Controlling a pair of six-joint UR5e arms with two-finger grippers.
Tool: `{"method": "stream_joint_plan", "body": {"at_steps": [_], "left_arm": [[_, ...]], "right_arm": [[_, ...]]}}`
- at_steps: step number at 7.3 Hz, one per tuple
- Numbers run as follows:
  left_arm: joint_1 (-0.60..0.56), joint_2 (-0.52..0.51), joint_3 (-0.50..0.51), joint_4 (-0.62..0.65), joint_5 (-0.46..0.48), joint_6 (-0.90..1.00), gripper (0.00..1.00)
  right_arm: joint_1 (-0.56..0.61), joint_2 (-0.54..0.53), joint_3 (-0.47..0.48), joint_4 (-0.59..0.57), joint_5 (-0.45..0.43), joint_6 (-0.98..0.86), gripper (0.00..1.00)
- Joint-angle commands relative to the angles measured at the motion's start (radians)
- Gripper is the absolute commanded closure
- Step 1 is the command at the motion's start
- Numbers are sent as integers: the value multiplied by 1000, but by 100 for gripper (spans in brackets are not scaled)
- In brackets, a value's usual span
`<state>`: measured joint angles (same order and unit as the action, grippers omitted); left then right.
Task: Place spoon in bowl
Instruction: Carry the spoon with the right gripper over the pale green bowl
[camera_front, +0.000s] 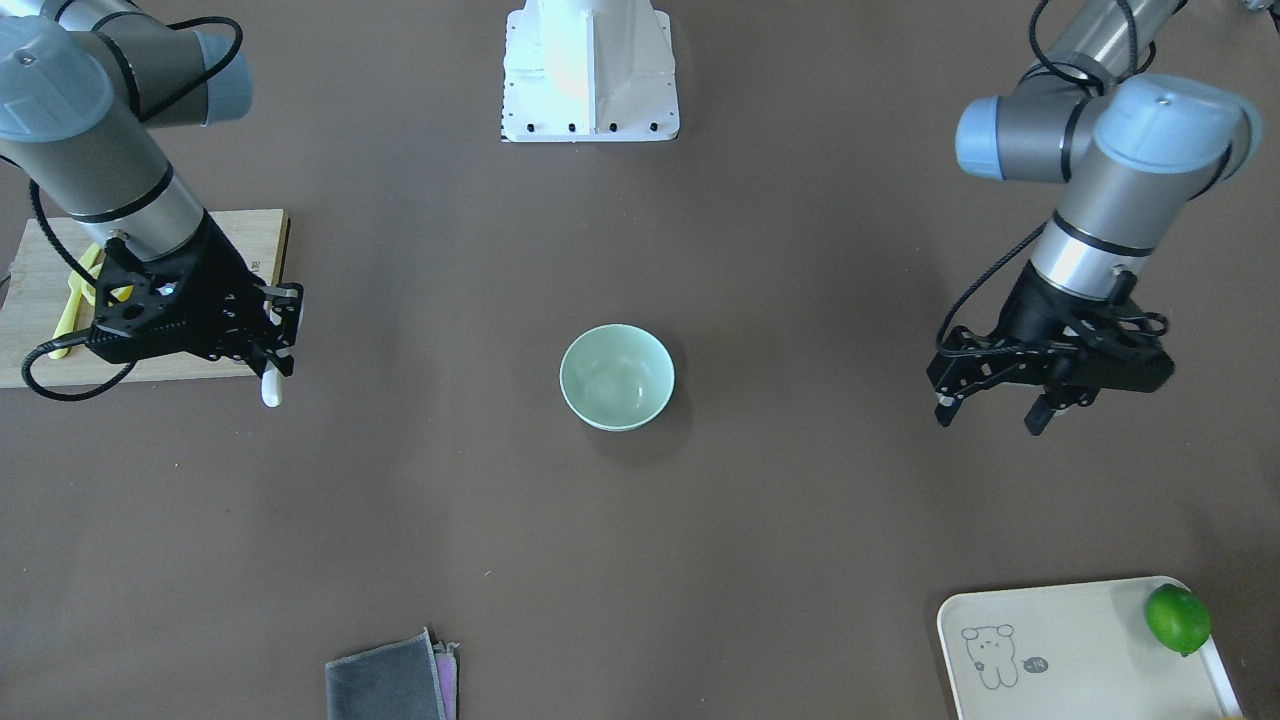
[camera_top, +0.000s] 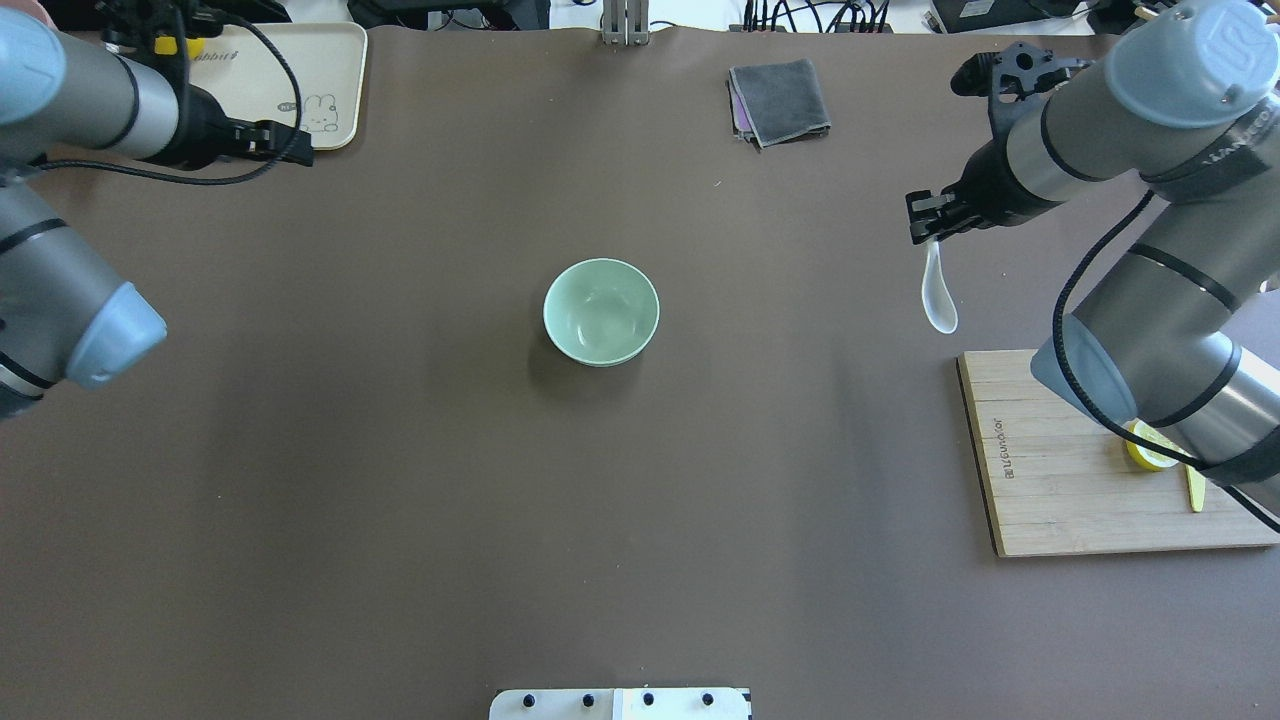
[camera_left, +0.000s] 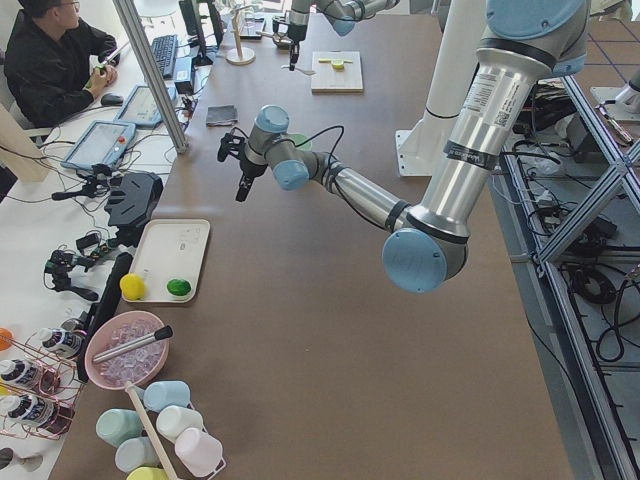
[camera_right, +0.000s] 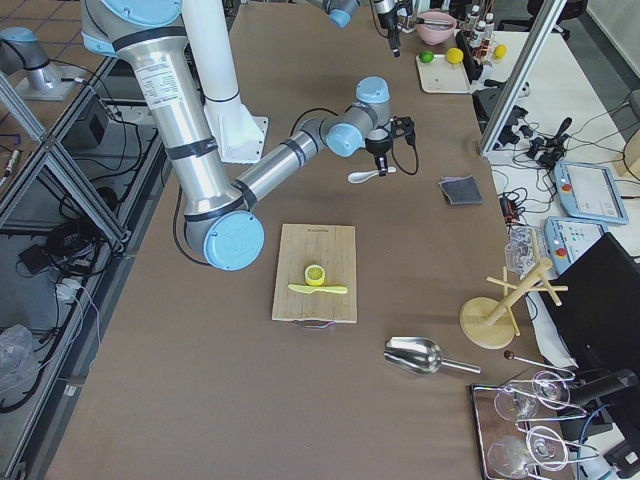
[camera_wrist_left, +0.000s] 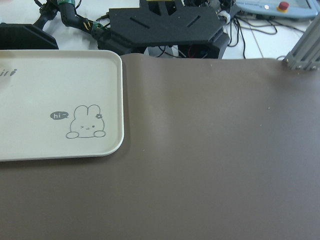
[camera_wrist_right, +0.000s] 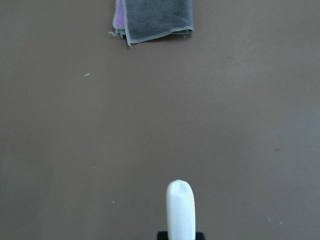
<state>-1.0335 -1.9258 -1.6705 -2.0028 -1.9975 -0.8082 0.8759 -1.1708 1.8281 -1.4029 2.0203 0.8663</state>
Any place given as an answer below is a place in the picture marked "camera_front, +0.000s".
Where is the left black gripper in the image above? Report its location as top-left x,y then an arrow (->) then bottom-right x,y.
925,264 -> 1175,436

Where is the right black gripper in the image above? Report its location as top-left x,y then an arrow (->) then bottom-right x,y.
86,214 -> 305,379

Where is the white ceramic spoon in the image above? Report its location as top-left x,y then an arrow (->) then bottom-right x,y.
261,363 -> 283,407

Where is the mint green bowl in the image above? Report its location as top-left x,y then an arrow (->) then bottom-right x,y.
558,324 -> 676,432

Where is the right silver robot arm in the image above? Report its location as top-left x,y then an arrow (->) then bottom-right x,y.
1,1 -> 303,382

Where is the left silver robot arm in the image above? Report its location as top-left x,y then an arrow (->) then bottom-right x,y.
927,1 -> 1265,436

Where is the yellow lemon slice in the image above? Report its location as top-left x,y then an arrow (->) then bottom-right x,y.
82,263 -> 133,307

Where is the yellow plastic knife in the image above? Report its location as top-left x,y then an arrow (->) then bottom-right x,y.
52,243 -> 102,340

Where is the bamboo cutting board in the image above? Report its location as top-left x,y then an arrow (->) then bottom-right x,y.
1,209 -> 291,389

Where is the cream tray with bear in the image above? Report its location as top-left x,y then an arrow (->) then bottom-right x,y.
936,577 -> 1242,719

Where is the green lime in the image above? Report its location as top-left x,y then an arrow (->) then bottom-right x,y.
1144,583 -> 1212,657

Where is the grey folded cloth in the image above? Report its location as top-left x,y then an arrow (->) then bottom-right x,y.
325,628 -> 460,719

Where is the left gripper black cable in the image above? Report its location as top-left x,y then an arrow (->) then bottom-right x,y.
936,225 -> 1046,351

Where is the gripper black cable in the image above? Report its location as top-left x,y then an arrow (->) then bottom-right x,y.
20,181 -> 141,404
936,225 -> 1046,351

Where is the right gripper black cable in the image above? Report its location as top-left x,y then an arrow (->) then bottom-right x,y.
20,181 -> 141,404

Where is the white pedestal column base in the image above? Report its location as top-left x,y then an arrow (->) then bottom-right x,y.
500,1 -> 681,143

